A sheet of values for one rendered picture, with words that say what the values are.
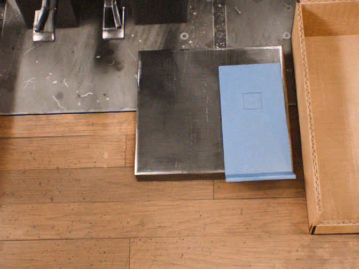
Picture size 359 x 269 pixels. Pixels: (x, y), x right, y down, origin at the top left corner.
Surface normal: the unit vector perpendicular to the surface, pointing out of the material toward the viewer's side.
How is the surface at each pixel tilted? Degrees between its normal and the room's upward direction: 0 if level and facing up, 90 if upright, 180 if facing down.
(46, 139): 0
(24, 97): 0
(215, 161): 0
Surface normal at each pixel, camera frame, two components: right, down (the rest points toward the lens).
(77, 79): -0.07, -0.44
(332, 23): 0.00, 0.90
